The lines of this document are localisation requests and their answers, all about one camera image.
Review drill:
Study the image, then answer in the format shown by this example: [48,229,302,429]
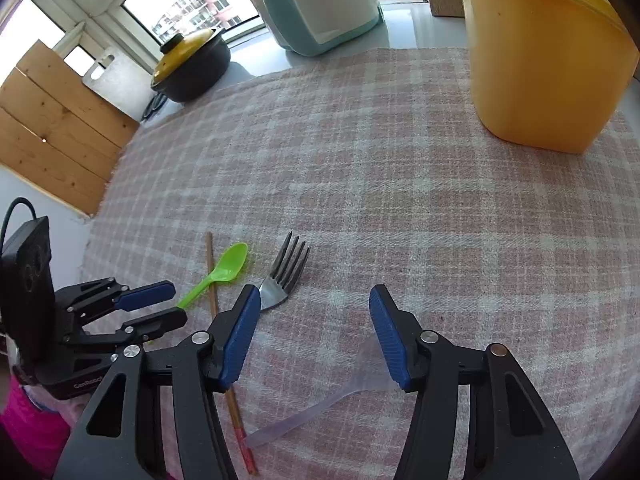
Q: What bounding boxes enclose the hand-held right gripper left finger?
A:
[51,284,263,480]

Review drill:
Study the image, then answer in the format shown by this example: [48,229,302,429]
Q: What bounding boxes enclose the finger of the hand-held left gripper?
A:
[55,277,177,324]
[61,307,189,357]

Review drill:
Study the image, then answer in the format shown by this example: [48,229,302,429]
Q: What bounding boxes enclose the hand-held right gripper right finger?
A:
[369,284,582,480]

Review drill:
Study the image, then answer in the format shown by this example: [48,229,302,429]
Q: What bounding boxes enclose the metal fork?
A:
[257,231,311,312]

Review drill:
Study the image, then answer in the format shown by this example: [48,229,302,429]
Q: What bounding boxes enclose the wooden chopstick red end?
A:
[205,231,260,477]

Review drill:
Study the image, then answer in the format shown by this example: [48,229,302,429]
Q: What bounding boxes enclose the green plastic spoon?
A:
[175,242,250,310]

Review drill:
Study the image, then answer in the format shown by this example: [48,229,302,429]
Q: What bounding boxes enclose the clear plastic spoon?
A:
[244,337,403,449]

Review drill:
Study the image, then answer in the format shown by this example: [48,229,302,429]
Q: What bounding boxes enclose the yellow plastic container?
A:
[452,0,636,155]

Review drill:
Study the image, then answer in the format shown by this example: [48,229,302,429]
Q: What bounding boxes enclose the person's left forearm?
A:
[0,375,76,480]

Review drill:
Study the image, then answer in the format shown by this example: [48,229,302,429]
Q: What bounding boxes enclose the pink plaid tablecloth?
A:
[77,47,640,480]

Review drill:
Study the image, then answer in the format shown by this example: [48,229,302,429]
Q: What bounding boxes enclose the wooden plank panel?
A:
[0,40,142,219]

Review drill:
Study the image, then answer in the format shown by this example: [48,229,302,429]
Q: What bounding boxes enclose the black scissors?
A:
[139,91,167,125]

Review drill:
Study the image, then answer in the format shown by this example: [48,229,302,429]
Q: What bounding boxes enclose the white cutting board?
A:
[81,47,153,118]

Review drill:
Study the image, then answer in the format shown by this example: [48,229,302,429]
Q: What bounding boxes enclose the black casserole pot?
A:
[151,27,232,104]

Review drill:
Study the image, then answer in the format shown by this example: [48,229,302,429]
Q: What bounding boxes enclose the yellow pot lid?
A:
[152,28,217,86]

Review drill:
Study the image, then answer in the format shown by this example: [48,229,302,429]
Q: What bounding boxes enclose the white teal electric cooker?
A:
[237,0,386,57]

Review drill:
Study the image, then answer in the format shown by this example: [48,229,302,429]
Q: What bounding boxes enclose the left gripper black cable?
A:
[0,199,37,261]

